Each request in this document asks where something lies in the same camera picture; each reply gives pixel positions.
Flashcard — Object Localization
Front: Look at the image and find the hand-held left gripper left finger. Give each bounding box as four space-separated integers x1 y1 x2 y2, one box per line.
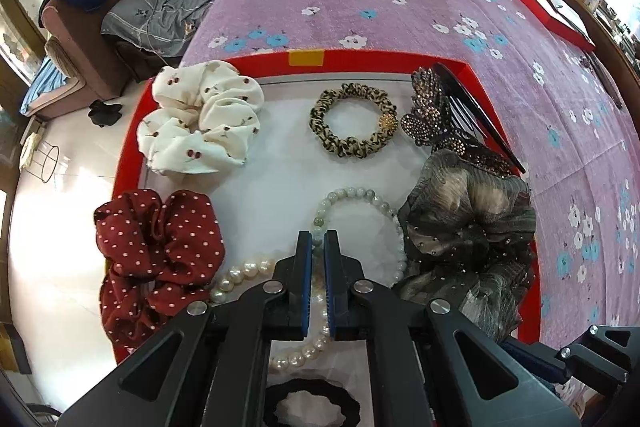
57 230 315 427

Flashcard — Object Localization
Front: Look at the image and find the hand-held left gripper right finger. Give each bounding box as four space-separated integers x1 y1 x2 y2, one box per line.
323 230 583 427

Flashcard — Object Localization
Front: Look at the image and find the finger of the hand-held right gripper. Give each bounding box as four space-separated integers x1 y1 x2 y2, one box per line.
500 324 637 385

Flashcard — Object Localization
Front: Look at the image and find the pale jade bead bracelet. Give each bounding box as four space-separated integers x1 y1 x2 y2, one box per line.
311 187 409 288

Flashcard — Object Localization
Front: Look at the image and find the white tray with red rim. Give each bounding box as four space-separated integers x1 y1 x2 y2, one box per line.
114 48 543 427

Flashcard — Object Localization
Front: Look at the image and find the rhinestone hair clip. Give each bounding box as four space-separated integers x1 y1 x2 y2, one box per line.
400 67 516 175

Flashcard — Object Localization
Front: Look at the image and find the white cherry print scrunchie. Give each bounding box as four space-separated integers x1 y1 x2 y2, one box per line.
136 61 265 175

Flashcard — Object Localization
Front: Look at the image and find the black scrunchie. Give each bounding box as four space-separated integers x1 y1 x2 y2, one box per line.
263 378 362 427

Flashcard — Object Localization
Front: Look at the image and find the grey gold shimmer scrunchie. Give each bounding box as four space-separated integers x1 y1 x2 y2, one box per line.
392 150 539 343

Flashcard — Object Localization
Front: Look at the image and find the red polka dot scrunchie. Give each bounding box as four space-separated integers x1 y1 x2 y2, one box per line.
93 188 226 351

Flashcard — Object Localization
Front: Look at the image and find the black hair comb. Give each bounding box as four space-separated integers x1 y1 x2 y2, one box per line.
430 62 527 174

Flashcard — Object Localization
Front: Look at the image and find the dark slim hair clip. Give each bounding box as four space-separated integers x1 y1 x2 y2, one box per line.
582 54 624 109

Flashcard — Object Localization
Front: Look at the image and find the purple floral blanket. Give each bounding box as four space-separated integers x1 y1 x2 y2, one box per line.
177 0 640 408

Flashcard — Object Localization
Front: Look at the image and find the grey checked bedding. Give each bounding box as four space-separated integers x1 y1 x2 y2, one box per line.
101 0 232 58

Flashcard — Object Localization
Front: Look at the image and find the brown sofa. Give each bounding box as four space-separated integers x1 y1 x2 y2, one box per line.
40 0 151 104

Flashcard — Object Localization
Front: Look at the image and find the blue striped cushion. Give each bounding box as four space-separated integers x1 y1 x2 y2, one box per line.
20 54 77 118

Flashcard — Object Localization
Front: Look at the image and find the red flat box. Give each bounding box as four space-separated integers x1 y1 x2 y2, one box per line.
495 0 597 53

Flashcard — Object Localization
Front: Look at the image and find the white pearl bracelet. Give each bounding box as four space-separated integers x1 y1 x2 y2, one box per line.
207 254 334 376

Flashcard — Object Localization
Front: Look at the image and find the leopard print hair tie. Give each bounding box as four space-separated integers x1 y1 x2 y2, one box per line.
309 82 400 159

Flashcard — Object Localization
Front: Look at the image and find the wire frame stool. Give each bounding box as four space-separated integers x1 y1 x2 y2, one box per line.
20 132 61 186

